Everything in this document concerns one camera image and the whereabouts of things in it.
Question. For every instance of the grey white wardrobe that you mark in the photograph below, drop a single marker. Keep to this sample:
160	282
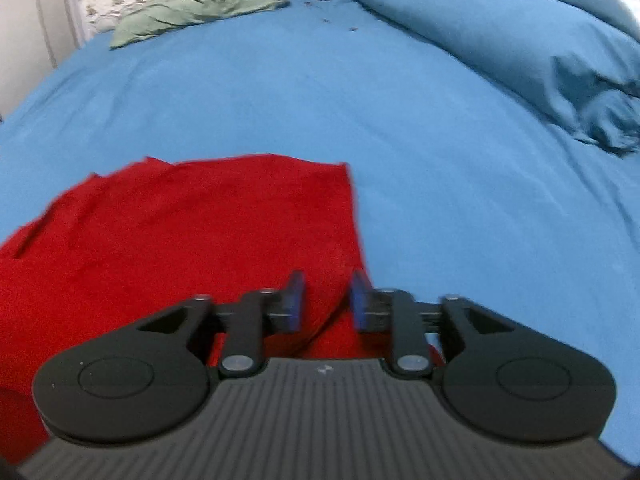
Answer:
36	37

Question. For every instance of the green pillow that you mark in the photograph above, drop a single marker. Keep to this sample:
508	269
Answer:
161	16

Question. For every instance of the red garment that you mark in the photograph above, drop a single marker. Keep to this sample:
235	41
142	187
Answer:
121	247

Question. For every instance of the blue bed sheet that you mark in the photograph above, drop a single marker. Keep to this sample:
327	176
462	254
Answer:
462	186

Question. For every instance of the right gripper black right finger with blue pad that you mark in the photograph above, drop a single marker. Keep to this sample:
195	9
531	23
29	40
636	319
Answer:
499	376

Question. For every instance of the blue duvet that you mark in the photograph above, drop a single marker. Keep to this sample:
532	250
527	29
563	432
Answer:
577	71

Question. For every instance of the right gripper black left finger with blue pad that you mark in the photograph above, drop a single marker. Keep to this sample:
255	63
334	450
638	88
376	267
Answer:
153	375

